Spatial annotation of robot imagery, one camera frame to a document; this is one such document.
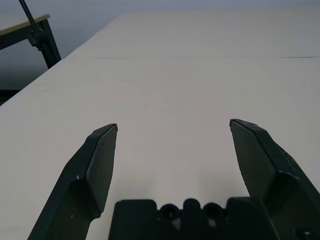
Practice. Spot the side table with black frame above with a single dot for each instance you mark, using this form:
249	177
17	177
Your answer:
47	37

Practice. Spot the black stand pole with clamp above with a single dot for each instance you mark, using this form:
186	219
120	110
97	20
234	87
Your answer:
28	15

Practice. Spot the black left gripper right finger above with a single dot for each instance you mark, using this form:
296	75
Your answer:
275	180

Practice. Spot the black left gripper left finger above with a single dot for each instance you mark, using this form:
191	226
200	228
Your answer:
75	190

